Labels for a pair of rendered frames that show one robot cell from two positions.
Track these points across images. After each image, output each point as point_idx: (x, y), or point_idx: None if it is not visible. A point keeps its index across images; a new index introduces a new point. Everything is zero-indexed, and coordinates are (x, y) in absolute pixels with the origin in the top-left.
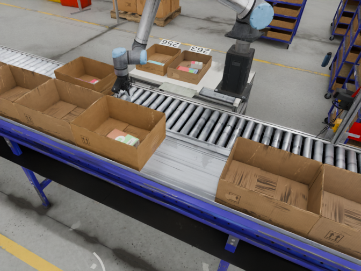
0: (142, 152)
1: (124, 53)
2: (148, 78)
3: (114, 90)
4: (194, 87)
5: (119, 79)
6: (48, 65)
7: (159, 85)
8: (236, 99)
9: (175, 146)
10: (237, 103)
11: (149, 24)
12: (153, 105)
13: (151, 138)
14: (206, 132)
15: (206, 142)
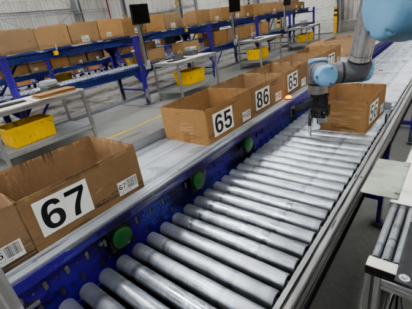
0: (167, 121)
1: (314, 63)
2: (411, 148)
3: (296, 106)
4: (409, 197)
5: (310, 99)
6: (393, 95)
7: None
8: (391, 264)
9: (190, 151)
10: (366, 262)
11: (357, 28)
12: (320, 158)
13: (179, 118)
14: (249, 203)
15: (185, 168)
